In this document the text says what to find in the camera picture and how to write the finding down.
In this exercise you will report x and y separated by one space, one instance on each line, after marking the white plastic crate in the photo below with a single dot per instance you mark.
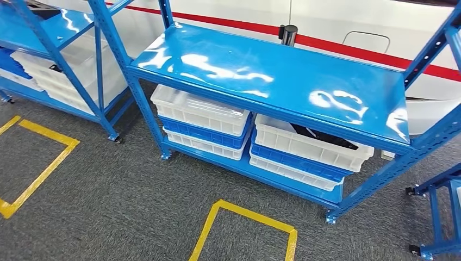
68 101
201 113
306 147
81 59
291 173
115 84
205 147
18 82

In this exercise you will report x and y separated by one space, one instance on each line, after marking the blue plastic crate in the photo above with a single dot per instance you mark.
12 65
299 164
205 134

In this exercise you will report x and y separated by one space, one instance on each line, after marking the red barrier belt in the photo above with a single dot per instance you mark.
360 50
216 20

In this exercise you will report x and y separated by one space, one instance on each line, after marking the black part on shelf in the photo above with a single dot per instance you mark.
43 10

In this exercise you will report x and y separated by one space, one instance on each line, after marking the black parts in crate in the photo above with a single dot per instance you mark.
324 138

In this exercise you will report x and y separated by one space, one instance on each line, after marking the blue metal shelf rack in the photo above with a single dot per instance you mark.
435 216
270 72
36 32

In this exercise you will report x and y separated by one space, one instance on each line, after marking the yellow floor tape square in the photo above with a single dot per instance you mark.
205 230

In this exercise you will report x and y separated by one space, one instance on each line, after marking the black barrier post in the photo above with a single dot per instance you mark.
288 35

